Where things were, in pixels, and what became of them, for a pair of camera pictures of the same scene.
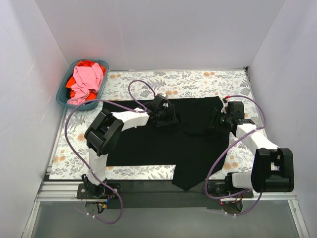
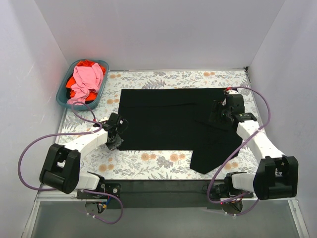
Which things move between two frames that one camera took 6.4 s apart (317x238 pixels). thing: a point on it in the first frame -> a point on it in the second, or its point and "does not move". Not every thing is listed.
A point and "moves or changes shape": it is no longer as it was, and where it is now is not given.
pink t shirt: (87, 79) does not move
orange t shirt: (72, 81) does not move
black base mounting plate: (161, 194) does not move
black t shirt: (196, 145) moves or changes shape
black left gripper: (167, 117) -> (115, 143)
